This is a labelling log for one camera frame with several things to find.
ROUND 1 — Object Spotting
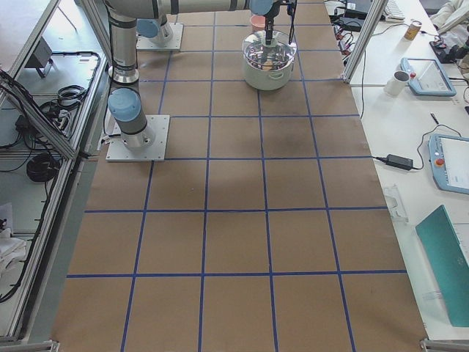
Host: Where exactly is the near teach pendant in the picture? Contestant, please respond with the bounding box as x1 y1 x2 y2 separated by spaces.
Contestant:
429 133 468 194

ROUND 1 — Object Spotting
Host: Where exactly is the black power adapter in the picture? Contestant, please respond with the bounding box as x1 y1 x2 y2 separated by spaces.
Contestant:
385 154 413 171

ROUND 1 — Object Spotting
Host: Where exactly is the far teach pendant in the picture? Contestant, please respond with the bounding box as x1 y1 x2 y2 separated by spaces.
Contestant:
400 57 457 97

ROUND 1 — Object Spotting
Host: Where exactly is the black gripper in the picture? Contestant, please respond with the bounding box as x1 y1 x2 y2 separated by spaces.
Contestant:
264 0 293 46

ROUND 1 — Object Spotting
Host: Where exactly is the glass pot lid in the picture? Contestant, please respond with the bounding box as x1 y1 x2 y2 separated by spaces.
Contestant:
243 30 297 70

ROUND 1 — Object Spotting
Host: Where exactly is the white mug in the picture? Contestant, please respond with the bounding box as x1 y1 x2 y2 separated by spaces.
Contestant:
383 70 410 97

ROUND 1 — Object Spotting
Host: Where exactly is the pale green steel pot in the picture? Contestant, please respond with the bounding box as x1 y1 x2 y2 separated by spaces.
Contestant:
242 30 297 91

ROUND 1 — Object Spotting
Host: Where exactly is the black pen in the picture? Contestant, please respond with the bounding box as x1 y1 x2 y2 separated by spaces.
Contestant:
430 113 439 125

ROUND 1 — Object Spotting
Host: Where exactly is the yellow can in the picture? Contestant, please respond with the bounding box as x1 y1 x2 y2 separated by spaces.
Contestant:
403 21 422 41

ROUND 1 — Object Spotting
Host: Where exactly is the pink bowl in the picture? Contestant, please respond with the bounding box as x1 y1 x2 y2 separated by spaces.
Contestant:
250 15 265 32

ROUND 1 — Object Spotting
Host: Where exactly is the green folder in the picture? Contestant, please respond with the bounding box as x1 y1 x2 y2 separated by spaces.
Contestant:
416 205 468 327

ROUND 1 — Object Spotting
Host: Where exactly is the teach pendant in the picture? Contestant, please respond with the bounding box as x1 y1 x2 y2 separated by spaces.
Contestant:
400 57 457 97
429 133 468 194

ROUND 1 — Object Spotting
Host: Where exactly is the power strip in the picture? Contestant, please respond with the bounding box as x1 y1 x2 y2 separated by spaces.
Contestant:
333 24 355 62

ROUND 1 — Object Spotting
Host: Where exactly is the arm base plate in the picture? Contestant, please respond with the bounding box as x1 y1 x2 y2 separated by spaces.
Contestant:
106 115 170 162
136 22 184 51

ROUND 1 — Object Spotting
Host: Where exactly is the aluminium frame post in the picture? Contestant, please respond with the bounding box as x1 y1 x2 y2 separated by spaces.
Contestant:
342 0 387 84

